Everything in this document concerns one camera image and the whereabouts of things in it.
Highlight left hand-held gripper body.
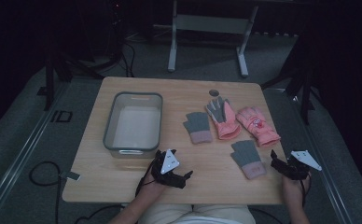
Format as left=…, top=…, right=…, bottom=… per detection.
left=150, top=148, right=186, bottom=189

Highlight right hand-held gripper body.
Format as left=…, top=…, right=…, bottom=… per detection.
left=281, top=150, right=323, bottom=182

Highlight grey knit glove pink cuff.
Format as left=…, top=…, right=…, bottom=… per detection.
left=230, top=139, right=268, bottom=180
left=182, top=111, right=214, bottom=145

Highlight grey plastic storage bin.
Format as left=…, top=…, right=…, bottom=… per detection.
left=103, top=91, right=164, bottom=159

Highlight pink glove with grey palm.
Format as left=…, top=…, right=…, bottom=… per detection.
left=204, top=95, right=243, bottom=141

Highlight person's left hand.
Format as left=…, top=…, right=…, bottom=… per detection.
left=137, top=173, right=168, bottom=201

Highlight person's right hand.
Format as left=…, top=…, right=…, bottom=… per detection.
left=282, top=173, right=312, bottom=207

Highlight pink glove with cartoon patch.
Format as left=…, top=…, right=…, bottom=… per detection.
left=235, top=105, right=282, bottom=148

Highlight person's legs in light trousers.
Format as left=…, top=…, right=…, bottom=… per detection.
left=136, top=203, right=257, bottom=224

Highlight black tripod stand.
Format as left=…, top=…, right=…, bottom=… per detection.
left=260, top=27, right=320, bottom=126
left=36, top=0, right=125, bottom=112

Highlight grey table edge tag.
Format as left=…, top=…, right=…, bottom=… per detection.
left=59, top=171, right=81, bottom=182

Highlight left hand-held gripper cable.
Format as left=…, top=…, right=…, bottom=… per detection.
left=134, top=158, right=157, bottom=198

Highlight hand-held gripper cable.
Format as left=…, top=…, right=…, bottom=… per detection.
left=134, top=158, right=157, bottom=198
left=299, top=175, right=312, bottom=208

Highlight right hand-held gripper cable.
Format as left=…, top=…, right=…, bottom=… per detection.
left=299, top=175, right=312, bottom=208

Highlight black cable under table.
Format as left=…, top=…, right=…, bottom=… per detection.
left=74, top=203, right=124, bottom=224

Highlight black cables behind table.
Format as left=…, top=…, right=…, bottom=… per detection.
left=118, top=31, right=137, bottom=78

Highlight black floor cable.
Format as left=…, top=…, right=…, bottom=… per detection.
left=28, top=161, right=63, bottom=224

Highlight white metal desk frame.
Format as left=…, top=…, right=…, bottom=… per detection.
left=167, top=0, right=259, bottom=78

